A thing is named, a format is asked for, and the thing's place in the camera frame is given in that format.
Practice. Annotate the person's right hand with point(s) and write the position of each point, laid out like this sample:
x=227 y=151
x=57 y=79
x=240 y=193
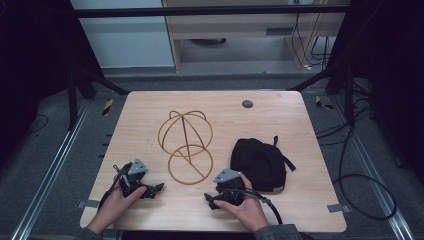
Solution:
x=248 y=211

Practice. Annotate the black horizontal frame bar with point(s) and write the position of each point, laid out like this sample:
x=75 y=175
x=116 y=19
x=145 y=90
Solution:
x=200 y=11

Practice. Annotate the person's left hand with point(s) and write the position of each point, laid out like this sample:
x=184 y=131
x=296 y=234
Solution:
x=115 y=206

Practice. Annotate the black curtain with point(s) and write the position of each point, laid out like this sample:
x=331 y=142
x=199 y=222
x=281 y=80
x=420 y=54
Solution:
x=390 y=66
x=33 y=66

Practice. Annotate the yellow black striped tape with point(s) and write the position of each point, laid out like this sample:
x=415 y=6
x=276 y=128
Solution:
x=107 y=107
x=322 y=103

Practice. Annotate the black metal stand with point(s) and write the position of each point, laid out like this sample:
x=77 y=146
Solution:
x=83 y=86
x=340 y=83

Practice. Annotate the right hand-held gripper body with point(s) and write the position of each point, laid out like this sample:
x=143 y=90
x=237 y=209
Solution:
x=230 y=188

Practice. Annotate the grey table bracket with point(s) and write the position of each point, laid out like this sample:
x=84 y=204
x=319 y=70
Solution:
x=87 y=203
x=338 y=208

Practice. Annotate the white cabinet panel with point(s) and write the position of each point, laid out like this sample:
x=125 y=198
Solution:
x=126 y=40

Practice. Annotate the aluminium floor rail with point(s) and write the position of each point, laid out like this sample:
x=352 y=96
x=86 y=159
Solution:
x=53 y=173
x=373 y=166

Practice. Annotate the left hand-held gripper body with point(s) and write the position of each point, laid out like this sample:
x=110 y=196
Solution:
x=132 y=177

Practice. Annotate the grey round table grommet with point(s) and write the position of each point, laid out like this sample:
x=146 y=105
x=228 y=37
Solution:
x=247 y=104

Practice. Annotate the black cap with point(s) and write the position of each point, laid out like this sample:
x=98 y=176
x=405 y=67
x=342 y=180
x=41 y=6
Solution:
x=260 y=165

